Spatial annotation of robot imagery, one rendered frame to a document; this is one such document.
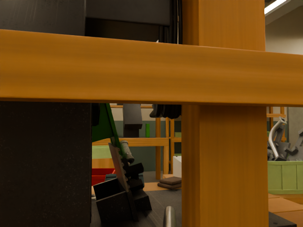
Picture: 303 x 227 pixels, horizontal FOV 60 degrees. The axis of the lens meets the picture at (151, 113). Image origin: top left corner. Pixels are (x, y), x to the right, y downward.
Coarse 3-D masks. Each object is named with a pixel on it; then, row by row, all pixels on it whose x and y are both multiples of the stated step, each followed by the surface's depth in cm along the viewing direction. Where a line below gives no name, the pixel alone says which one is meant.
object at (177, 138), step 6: (270, 108) 711; (282, 108) 667; (270, 114) 654; (276, 114) 658; (282, 114) 662; (168, 120) 645; (270, 120) 710; (168, 126) 645; (270, 126) 710; (168, 132) 644; (180, 132) 613; (174, 138) 603; (180, 138) 606; (282, 138) 659
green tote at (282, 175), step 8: (272, 168) 136; (280, 168) 137; (288, 168) 137; (296, 168) 137; (272, 176) 136; (280, 176) 136; (288, 176) 137; (296, 176) 137; (272, 184) 136; (280, 184) 136; (288, 184) 136; (296, 184) 137; (272, 192) 136; (280, 192) 136; (288, 192) 136; (296, 192) 137
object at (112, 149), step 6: (108, 144) 84; (114, 150) 71; (114, 156) 75; (120, 156) 68; (114, 162) 80; (120, 162) 67; (120, 168) 67; (120, 174) 71; (120, 180) 75; (126, 180) 68; (126, 186) 68
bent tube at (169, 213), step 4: (168, 208) 69; (172, 208) 70; (164, 212) 69; (168, 212) 66; (172, 212) 67; (164, 216) 66; (168, 216) 63; (172, 216) 64; (164, 220) 63; (168, 220) 61; (172, 220) 61; (164, 224) 60; (168, 224) 58; (172, 224) 58
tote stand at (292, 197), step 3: (276, 195) 133; (279, 195) 133; (282, 195) 133; (285, 195) 133; (288, 195) 133; (291, 195) 133; (294, 195) 133; (297, 195) 133; (300, 195) 133; (285, 198) 129; (288, 198) 130; (291, 198) 130; (294, 198) 130; (297, 198) 130; (300, 198) 130; (294, 201) 130; (297, 201) 130; (300, 201) 130
